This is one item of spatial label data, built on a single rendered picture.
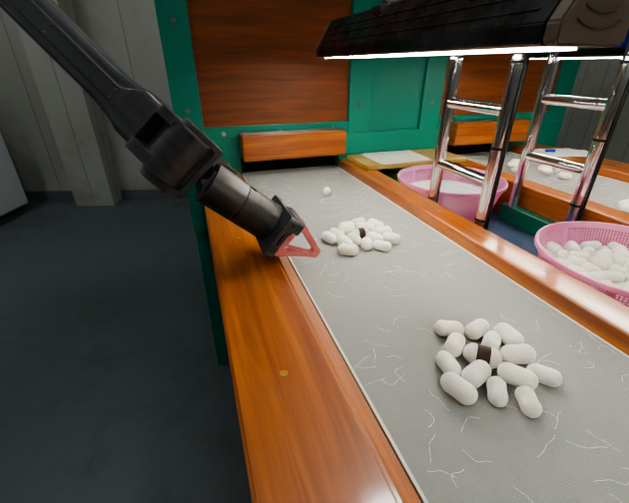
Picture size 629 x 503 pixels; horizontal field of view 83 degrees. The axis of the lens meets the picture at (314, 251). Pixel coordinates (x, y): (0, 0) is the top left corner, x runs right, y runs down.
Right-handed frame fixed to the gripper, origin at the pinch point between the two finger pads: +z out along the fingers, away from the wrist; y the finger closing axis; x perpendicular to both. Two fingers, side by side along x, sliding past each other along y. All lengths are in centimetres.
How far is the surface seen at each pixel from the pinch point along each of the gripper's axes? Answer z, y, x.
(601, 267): 35.4, -14.9, -26.7
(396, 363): 2.8, -23.3, 0.7
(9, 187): -77, 264, 138
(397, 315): 6.0, -16.1, -2.1
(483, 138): 54, 50, -53
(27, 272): -36, 163, 132
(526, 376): 9.0, -30.4, -7.2
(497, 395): 6.1, -31.1, -4.3
